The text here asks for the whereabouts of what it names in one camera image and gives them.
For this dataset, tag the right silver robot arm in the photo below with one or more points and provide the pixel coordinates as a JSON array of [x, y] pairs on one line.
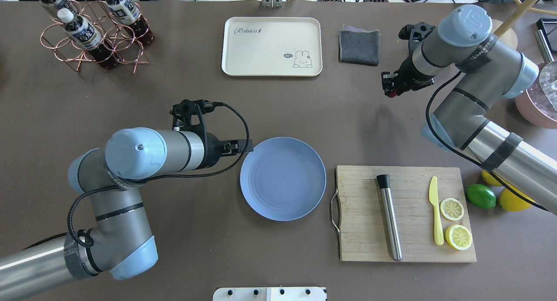
[[491, 70]]

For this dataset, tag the green lime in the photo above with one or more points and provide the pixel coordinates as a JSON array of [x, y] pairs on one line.
[[481, 196]]

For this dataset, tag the yellow plastic knife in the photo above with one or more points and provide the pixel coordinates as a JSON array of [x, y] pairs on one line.
[[434, 201]]

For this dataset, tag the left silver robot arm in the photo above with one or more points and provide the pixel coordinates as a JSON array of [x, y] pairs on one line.
[[107, 225]]

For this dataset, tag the copper wire bottle rack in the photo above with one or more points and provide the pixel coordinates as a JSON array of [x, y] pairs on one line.
[[115, 44]]

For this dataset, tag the yellow lemon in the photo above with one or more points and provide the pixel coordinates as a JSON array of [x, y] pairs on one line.
[[490, 179], [510, 202]]

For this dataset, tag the lemon half upper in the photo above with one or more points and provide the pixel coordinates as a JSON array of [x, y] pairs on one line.
[[452, 209]]

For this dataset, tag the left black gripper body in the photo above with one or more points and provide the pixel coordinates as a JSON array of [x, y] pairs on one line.
[[212, 149]]

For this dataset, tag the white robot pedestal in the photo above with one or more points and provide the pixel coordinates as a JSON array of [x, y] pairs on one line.
[[303, 293]]

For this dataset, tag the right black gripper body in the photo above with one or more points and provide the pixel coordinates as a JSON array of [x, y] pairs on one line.
[[405, 72]]

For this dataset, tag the lemon half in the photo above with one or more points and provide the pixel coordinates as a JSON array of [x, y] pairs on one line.
[[452, 209], [458, 236]]

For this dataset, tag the pink bowl with ice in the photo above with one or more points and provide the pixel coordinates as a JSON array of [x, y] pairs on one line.
[[534, 106]]

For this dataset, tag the tea bottle one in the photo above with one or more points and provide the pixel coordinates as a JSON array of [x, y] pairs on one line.
[[87, 37]]

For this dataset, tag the wooden cup stand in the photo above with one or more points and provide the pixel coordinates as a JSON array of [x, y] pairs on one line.
[[522, 8]]

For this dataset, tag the wooden cutting board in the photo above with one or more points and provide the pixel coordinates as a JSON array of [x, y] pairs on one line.
[[362, 226]]

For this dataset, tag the grey folded cloth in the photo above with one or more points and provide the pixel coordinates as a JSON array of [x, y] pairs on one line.
[[359, 46]]

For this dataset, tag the yellow lemon far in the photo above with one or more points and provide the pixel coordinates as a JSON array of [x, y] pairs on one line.
[[490, 179]]

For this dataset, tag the tea bottle two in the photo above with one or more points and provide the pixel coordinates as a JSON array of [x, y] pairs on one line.
[[128, 14]]

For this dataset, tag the lemon half lower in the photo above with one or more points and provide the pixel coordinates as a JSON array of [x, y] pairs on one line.
[[458, 236]]

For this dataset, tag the steel muddler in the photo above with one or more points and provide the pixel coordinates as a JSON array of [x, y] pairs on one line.
[[390, 216]]

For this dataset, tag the yellow lemon near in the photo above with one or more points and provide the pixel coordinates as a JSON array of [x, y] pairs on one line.
[[510, 202]]

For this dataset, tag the blue plate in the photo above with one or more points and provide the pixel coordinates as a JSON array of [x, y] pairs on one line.
[[283, 179]]

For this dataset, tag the cream rabbit tray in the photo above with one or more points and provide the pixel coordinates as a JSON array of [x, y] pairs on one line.
[[272, 47]]

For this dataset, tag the tea bottle three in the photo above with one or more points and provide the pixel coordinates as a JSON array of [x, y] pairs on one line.
[[53, 6]]

